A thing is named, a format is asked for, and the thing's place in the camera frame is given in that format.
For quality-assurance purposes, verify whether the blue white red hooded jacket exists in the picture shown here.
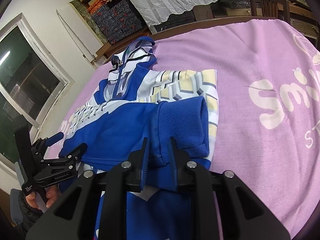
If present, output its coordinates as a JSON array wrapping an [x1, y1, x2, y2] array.
[[60, 37, 219, 240]]

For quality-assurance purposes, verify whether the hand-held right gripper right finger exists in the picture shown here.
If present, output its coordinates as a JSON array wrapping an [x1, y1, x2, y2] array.
[[169, 137, 292, 240]]

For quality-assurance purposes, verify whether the stack of flat cardboard boxes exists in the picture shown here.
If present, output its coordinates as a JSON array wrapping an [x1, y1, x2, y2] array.
[[285, 0, 319, 38]]

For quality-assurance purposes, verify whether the green patterned board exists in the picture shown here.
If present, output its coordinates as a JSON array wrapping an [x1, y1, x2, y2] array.
[[70, 0, 110, 46]]

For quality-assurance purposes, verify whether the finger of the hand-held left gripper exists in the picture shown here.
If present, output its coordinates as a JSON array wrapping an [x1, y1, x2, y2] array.
[[31, 132, 64, 155], [44, 142, 88, 167]]

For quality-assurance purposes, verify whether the stack of blue patterned boxes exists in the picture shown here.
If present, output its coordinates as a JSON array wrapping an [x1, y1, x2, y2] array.
[[91, 0, 148, 43]]

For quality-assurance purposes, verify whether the pink printed blanket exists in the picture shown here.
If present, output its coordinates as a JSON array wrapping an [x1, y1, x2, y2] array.
[[46, 17, 320, 240]]

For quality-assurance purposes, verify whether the wooden cabinet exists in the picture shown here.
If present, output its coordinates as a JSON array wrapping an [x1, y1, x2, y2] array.
[[96, 29, 154, 60]]

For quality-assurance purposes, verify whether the white framed window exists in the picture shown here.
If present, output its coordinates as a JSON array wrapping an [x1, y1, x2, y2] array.
[[0, 14, 75, 178]]

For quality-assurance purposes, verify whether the person's left forearm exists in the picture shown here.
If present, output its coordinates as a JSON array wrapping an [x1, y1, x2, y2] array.
[[17, 197, 45, 236]]

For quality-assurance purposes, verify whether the stack of orange boxes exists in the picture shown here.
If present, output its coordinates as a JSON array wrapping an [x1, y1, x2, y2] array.
[[87, 0, 128, 12]]

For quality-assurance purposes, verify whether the person's left hand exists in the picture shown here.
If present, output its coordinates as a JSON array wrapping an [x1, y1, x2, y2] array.
[[25, 184, 62, 209]]

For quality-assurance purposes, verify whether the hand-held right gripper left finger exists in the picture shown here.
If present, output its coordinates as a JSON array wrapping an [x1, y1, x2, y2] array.
[[25, 137, 150, 240]]

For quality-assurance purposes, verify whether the white board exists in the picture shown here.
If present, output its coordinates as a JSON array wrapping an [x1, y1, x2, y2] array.
[[56, 2, 105, 63]]

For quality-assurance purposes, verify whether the dark wooden chair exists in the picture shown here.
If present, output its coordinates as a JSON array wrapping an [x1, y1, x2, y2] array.
[[249, 0, 292, 25]]

